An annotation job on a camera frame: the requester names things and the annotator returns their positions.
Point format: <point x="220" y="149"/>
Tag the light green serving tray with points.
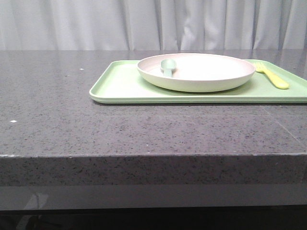
<point x="121" y="83"/>

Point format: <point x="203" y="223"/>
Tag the white curtain backdrop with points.
<point x="152" y="24"/>

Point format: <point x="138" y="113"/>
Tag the white round plate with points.
<point x="197" y="72"/>

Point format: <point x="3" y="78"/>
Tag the yellow plastic fork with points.
<point x="277" y="81"/>

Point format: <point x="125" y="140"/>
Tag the pale green plastic spoon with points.
<point x="168" y="66"/>

